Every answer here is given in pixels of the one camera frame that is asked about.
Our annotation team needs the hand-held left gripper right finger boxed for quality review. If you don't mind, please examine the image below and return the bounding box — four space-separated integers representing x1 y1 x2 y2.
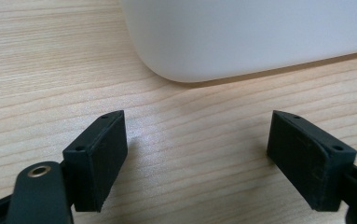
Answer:
266 109 357 213

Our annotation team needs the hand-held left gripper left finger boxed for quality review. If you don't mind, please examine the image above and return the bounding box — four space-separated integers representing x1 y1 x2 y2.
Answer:
62 109 129 214

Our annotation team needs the white plastic bin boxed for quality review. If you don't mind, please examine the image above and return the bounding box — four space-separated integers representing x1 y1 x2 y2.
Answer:
119 0 357 84

